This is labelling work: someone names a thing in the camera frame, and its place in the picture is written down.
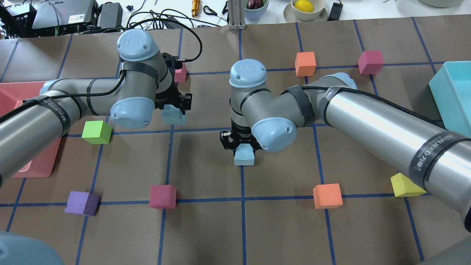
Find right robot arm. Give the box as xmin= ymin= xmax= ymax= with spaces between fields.
xmin=219 ymin=59 xmax=471 ymax=230

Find pink tray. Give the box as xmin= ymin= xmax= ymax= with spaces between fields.
xmin=0 ymin=82 xmax=63 ymax=179

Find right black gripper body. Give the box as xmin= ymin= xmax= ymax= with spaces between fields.
xmin=220 ymin=123 xmax=262 ymax=151

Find black computer box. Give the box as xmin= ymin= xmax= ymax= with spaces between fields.
xmin=32 ymin=0 xmax=99 ymax=30

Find far red block right side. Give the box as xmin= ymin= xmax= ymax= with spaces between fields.
xmin=358 ymin=50 xmax=385 ymax=74

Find orange block near base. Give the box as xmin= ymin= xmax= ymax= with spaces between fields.
xmin=313 ymin=183 xmax=343 ymax=209

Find black power adapter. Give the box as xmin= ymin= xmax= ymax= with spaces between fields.
xmin=327 ymin=2 xmax=343 ymax=21

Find aluminium frame post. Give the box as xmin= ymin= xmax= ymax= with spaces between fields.
xmin=227 ymin=0 xmax=246 ymax=31

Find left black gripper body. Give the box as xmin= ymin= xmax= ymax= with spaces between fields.
xmin=154 ymin=83 xmax=182 ymax=110

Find far orange block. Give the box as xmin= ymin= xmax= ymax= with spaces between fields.
xmin=295 ymin=51 xmax=317 ymax=77

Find brass cylinder tool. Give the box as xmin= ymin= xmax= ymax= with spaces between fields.
xmin=191 ymin=0 xmax=201 ymax=17

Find purple block near base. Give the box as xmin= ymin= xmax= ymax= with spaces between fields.
xmin=64 ymin=191 xmax=100 ymax=216

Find light blue block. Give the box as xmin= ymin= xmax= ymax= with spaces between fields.
xmin=234 ymin=143 xmax=255 ymax=166
xmin=160 ymin=104 xmax=186 ymax=126

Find bowl with red fruit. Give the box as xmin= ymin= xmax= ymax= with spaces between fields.
xmin=244 ymin=0 xmax=270 ymax=21

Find far red block left side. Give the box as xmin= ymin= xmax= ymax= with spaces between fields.
xmin=174 ymin=62 xmax=187 ymax=83

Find black power brick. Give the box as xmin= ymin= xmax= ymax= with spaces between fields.
xmin=97 ymin=2 xmax=123 ymax=28

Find cyan tray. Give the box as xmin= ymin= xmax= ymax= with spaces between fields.
xmin=429 ymin=61 xmax=471 ymax=137

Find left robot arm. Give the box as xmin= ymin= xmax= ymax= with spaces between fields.
xmin=0 ymin=29 xmax=193 ymax=183

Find black scissors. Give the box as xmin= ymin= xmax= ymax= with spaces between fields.
xmin=202 ymin=5 xmax=228 ymax=16

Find red block near base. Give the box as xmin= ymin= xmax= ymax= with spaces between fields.
xmin=149 ymin=185 xmax=177 ymax=209

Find yellow block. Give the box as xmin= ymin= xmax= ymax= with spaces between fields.
xmin=390 ymin=173 xmax=427 ymax=197

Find green block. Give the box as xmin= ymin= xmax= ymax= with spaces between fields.
xmin=81 ymin=121 xmax=113 ymax=145

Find bowl with lemon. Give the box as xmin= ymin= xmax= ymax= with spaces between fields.
xmin=284 ymin=0 xmax=327 ymax=22

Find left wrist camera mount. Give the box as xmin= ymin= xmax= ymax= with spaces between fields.
xmin=162 ymin=53 xmax=183 ymax=73

